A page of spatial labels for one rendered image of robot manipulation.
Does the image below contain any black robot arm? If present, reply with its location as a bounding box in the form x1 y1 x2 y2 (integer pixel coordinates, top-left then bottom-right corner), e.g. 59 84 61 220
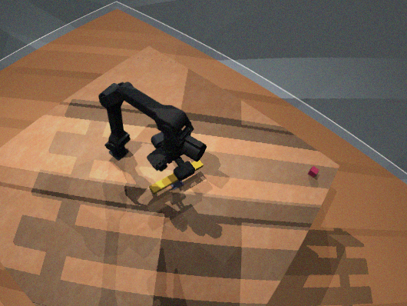
98 81 207 171

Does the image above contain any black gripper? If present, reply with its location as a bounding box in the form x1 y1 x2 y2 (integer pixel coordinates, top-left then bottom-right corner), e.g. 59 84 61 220
151 131 195 181

